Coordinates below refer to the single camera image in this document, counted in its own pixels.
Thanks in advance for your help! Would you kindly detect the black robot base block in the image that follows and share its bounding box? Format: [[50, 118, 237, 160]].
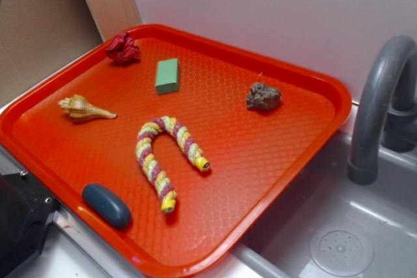
[[1, 171, 57, 277]]

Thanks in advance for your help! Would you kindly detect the orange plastic tray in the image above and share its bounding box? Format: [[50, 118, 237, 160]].
[[1, 25, 351, 277]]

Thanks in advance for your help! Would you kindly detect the brown lumpy rock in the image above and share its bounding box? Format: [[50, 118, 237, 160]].
[[246, 82, 282, 111]]

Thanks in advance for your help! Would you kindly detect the green rectangular block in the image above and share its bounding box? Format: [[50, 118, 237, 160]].
[[155, 59, 180, 95]]

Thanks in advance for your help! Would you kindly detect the crumpled red cloth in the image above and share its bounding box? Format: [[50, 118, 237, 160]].
[[105, 32, 141, 65]]

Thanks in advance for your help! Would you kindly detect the tan spiral seashell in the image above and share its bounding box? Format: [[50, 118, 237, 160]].
[[58, 94, 117, 122]]

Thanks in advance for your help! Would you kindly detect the dark blue oval stone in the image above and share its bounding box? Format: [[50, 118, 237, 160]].
[[81, 183, 132, 229]]

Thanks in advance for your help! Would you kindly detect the grey toy sink basin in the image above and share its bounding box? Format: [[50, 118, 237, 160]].
[[227, 130, 417, 278]]

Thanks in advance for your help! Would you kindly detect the grey plastic faucet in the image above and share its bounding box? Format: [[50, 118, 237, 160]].
[[348, 35, 416, 185]]

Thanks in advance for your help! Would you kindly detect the round grey sink drain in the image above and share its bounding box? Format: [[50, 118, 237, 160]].
[[309, 223, 374, 277]]

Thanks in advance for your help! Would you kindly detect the multicolored braided rope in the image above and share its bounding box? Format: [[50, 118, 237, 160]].
[[135, 115, 211, 215]]

